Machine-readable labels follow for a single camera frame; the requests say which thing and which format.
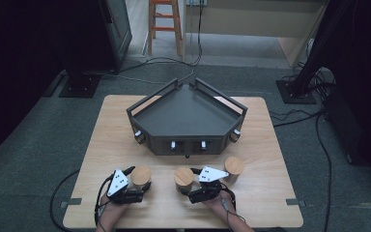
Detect beige wooden cabinet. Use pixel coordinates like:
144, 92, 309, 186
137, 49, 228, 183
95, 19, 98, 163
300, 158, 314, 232
183, 0, 331, 68

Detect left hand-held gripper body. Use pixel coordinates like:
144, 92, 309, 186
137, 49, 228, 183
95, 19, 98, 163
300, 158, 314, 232
106, 168, 145, 205

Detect person's left hand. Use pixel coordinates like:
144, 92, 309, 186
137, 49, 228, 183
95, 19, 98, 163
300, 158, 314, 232
99, 192, 128, 218

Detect glass jar with wooden lid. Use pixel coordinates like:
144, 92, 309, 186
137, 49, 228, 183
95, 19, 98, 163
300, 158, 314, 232
223, 156, 245, 184
173, 166, 195, 193
129, 165, 153, 191

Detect black metal stand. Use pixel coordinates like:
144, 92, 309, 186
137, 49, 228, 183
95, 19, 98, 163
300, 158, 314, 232
58, 57, 102, 99
275, 0, 356, 105

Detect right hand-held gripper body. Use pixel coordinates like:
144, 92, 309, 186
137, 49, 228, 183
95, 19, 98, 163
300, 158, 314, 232
187, 165, 230, 205

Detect right hand-held gripper cable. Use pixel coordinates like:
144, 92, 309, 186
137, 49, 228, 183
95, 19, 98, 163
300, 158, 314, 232
219, 183, 246, 225

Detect left hand-held gripper cable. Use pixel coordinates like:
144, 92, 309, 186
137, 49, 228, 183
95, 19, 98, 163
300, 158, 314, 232
94, 174, 114, 226

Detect hand-held gripper cable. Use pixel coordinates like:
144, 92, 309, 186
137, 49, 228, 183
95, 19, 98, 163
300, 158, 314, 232
219, 183, 246, 225
94, 174, 114, 226

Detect dark grey corner storage rack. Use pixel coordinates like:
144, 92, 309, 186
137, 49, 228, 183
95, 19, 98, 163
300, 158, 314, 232
126, 76, 249, 160

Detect grey tape strip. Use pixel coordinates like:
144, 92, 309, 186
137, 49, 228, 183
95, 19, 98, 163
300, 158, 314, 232
285, 198, 307, 208
58, 197, 83, 209

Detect person's right hand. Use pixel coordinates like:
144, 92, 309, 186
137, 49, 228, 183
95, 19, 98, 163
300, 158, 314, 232
202, 190, 237, 218

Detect orange wooden step ladder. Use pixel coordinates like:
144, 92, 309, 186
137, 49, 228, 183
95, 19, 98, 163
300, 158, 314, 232
147, 0, 184, 58

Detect dark equipment box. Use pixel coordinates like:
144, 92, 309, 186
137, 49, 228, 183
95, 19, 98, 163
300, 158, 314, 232
323, 85, 371, 177

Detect black floor cable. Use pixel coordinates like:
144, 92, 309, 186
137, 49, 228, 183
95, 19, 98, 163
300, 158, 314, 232
83, 0, 204, 85
314, 110, 333, 232
48, 168, 81, 232
269, 107, 325, 129

